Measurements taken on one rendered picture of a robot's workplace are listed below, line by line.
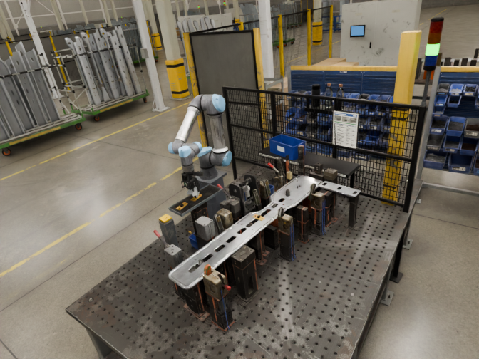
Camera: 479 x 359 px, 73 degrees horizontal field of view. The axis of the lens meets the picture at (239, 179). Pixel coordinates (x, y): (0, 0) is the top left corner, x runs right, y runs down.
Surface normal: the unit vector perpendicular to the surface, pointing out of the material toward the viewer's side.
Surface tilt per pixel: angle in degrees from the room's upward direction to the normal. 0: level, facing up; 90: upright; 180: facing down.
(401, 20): 90
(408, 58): 90
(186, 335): 0
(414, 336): 0
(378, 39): 90
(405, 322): 0
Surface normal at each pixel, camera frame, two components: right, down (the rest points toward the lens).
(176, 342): -0.11, -0.87
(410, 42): -0.66, 0.41
